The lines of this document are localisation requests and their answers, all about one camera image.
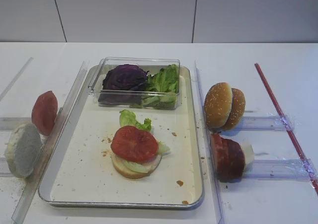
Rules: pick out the clear right lower track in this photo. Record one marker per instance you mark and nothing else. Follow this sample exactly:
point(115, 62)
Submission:
point(285, 169)

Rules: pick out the red meat patty slices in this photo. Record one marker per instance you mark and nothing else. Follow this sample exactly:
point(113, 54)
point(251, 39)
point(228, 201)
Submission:
point(228, 157)

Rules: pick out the red straw rod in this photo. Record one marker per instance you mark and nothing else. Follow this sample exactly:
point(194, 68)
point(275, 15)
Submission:
point(288, 128)

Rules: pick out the upright bun half left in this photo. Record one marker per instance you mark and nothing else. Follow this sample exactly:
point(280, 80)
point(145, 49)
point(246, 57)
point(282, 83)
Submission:
point(23, 149)

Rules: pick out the bottom bun on tray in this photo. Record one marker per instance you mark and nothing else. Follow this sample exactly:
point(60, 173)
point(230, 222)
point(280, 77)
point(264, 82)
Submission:
point(120, 168)

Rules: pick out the green lettuce in container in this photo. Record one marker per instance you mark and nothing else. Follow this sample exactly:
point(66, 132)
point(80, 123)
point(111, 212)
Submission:
point(165, 81)

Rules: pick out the clear plastic container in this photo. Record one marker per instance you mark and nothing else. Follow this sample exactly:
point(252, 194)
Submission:
point(151, 66)

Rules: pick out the metal baking tray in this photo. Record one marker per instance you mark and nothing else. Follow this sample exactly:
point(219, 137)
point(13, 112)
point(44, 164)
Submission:
point(80, 172)

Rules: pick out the lettuce and onion layer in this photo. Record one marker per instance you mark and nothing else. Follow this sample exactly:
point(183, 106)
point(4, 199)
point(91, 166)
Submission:
point(150, 165)

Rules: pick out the sesame bun rear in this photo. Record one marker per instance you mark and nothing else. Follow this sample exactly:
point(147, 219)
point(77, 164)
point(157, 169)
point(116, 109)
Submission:
point(237, 110)

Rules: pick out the lettuce leaf on tray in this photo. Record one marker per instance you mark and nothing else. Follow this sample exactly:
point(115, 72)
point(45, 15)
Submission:
point(128, 118)

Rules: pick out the clear right long rail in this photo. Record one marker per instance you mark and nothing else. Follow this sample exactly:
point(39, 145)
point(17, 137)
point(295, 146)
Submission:
point(217, 199)

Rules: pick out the clear right upper track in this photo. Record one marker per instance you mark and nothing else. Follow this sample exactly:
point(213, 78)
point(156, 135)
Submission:
point(265, 123)

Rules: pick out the sesame bun front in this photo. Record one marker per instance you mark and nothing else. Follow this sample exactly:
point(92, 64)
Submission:
point(218, 104)

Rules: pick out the sesame bun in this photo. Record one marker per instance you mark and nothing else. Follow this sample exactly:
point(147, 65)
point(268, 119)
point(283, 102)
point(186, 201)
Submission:
point(237, 110)
point(218, 104)

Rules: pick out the white cheese slice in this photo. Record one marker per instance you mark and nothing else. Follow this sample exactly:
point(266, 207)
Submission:
point(248, 155)

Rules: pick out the purple cabbage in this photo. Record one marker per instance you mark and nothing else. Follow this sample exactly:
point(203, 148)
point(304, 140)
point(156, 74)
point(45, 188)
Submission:
point(124, 78)

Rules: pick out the upright tomato slice left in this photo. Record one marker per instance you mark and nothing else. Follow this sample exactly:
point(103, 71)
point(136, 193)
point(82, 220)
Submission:
point(44, 112)

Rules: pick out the tomato slice on burger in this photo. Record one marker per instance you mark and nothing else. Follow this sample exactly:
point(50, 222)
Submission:
point(133, 144)

